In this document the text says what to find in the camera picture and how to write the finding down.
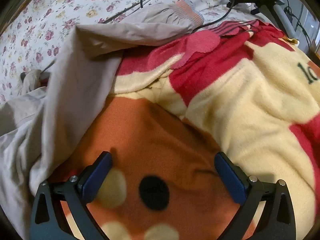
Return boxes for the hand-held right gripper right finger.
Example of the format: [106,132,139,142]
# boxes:
[214,151,297,240]

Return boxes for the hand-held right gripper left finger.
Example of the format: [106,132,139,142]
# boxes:
[29,151,113,240]

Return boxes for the beige jacket with striped ribbing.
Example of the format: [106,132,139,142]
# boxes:
[0,0,204,240]

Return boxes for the red cream orange fleece blanket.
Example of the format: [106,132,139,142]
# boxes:
[54,20,320,240]

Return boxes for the white crumpled cloth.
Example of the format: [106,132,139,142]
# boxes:
[17,69,50,95]

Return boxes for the floral bed sheet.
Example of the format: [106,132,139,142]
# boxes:
[0,0,275,103]

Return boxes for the grey tube stand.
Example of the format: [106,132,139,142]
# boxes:
[247,0,298,42]

